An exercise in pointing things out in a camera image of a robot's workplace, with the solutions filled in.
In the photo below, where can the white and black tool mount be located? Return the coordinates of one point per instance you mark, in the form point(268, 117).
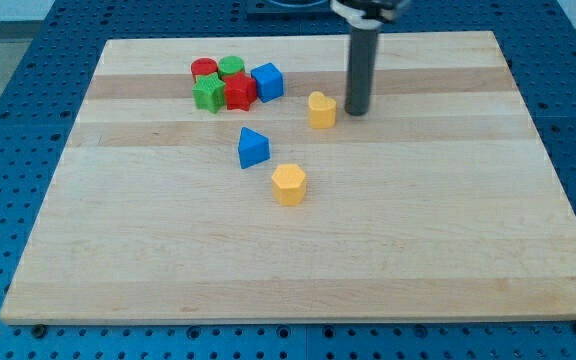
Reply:
point(369, 13)

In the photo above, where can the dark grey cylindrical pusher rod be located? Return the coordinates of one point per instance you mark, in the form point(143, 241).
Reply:
point(360, 69)

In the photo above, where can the yellow hexagon block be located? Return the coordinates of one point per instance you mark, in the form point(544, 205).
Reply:
point(289, 184)

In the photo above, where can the blue triangle block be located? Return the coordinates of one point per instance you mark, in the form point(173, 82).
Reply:
point(253, 148)

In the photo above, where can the yellow heart block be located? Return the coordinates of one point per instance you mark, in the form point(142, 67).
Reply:
point(322, 110)

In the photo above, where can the blue cube block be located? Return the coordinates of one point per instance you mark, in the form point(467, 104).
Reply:
point(269, 81)

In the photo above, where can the red star block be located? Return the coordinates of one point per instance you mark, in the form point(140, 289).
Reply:
point(240, 91)

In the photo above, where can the green cylinder block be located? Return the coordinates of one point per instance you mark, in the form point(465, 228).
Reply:
point(230, 65)

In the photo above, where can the red cylinder block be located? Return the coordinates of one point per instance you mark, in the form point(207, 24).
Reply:
point(202, 67)

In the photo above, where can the green star block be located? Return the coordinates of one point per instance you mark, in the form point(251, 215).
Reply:
point(208, 92)

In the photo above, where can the wooden board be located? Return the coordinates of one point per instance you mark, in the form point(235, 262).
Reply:
point(439, 205)

